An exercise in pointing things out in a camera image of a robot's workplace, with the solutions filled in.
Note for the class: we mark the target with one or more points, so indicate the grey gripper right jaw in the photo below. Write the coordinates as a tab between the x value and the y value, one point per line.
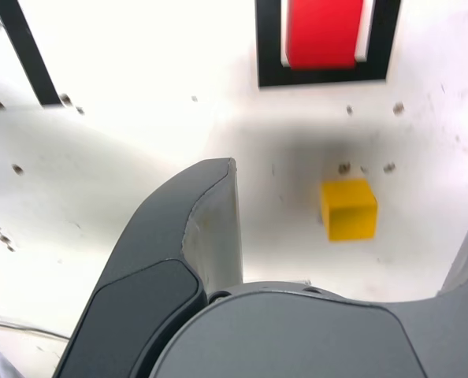
297	338

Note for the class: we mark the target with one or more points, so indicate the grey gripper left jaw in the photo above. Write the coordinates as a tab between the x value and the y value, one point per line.
139	295

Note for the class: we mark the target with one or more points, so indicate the yellow cube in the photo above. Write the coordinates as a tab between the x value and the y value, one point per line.
350	212

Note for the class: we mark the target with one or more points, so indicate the red cube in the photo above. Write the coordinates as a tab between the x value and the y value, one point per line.
320	35

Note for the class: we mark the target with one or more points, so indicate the black tape square outline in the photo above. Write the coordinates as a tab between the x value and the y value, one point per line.
269	47

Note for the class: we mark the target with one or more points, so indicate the black tape strip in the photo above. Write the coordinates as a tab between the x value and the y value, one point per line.
28	51

